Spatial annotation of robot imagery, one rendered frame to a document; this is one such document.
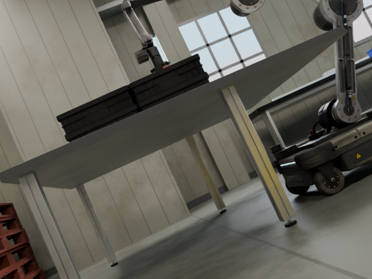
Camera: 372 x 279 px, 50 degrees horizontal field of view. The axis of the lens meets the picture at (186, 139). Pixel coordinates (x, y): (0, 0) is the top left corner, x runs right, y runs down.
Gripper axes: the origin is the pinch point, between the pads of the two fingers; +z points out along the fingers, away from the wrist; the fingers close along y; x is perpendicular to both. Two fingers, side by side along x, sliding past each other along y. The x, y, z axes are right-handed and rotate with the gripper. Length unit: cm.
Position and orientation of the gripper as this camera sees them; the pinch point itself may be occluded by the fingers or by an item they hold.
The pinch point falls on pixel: (166, 81)
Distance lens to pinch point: 216.1
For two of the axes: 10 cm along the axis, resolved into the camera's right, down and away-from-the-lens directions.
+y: 7.2, -3.9, -5.7
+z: 4.2, 9.0, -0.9
